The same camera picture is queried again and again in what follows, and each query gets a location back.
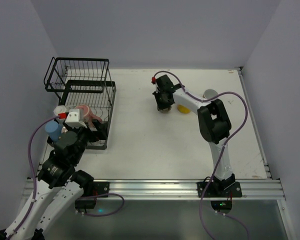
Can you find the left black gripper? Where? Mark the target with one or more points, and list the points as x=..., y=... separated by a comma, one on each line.
x=95, y=127

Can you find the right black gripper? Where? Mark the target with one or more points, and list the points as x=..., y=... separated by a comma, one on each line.
x=162, y=97

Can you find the beige speckled ceramic cup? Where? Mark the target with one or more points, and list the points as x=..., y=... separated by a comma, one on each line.
x=164, y=110

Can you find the yellow mug black handle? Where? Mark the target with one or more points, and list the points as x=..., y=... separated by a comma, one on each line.
x=182, y=109

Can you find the pink square mug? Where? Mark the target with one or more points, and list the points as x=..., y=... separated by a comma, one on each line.
x=209, y=93

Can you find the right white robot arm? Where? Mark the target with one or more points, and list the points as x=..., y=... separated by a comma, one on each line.
x=213, y=120

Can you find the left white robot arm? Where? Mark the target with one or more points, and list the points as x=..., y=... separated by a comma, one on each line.
x=56, y=187

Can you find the pink speckled mug in rack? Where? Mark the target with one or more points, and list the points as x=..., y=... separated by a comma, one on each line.
x=88, y=115

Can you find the light blue plastic cup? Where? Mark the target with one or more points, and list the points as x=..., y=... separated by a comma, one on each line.
x=53, y=129

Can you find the white hexagonal cup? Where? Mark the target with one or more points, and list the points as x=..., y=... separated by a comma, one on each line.
x=60, y=109

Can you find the black wire dish rack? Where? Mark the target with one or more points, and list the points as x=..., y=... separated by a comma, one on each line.
x=84, y=81

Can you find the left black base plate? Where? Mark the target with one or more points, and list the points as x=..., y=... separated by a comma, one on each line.
x=95, y=188

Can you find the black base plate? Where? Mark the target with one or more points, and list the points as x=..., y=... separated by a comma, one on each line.
x=95, y=188
x=227, y=188

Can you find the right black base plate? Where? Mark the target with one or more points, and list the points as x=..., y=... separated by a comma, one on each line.
x=227, y=188

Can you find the aluminium mounting rail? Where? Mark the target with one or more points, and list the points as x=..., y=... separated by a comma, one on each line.
x=186, y=189

